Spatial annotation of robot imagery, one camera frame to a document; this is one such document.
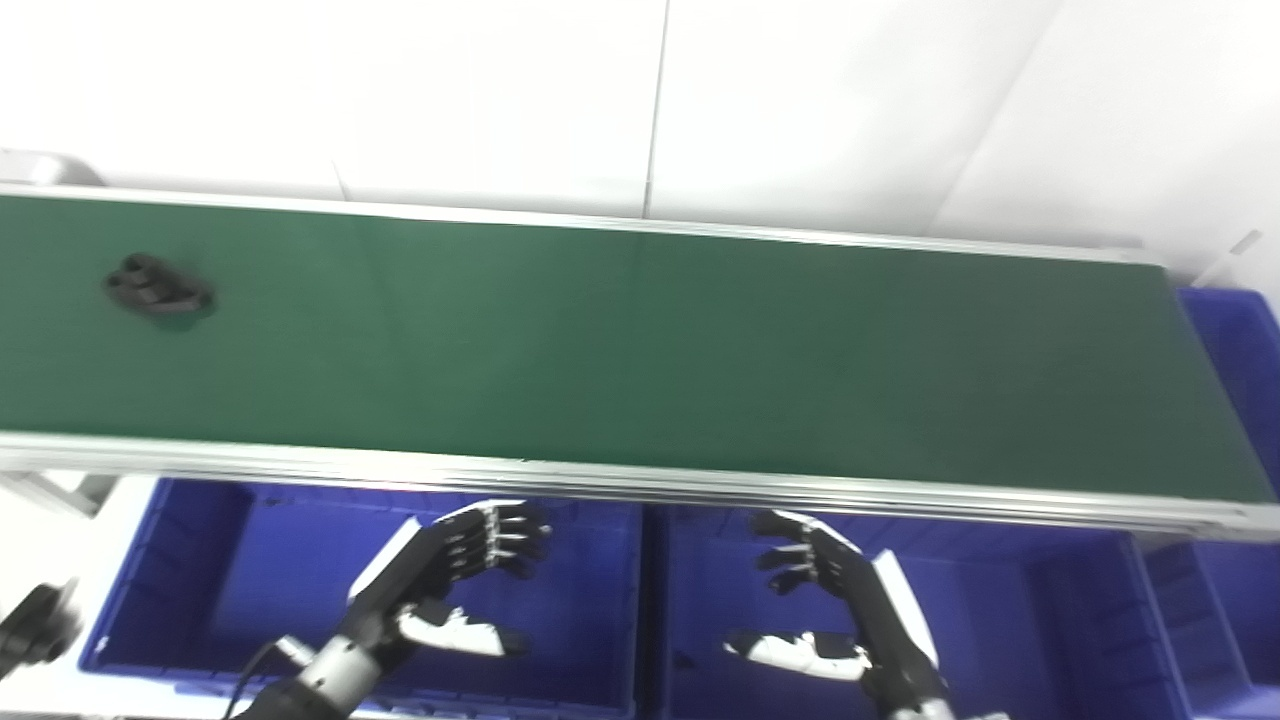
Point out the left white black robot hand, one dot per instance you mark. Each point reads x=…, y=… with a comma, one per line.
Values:
x=440, y=560

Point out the aluminium conveyor leg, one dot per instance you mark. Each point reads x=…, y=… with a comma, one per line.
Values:
x=60, y=492

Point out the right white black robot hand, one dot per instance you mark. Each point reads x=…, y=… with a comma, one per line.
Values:
x=850, y=590

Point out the green conveyor belt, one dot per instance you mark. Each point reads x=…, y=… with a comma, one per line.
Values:
x=600, y=478
x=640, y=350

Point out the thin grey rod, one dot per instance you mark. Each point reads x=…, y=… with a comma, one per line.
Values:
x=1235, y=252

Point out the grey conveyor motor housing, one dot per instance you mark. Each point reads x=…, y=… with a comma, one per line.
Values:
x=45, y=170

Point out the black flanged metal part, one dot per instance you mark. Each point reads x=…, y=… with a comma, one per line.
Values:
x=158, y=288

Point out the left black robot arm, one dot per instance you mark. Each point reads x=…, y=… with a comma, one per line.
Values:
x=320, y=680

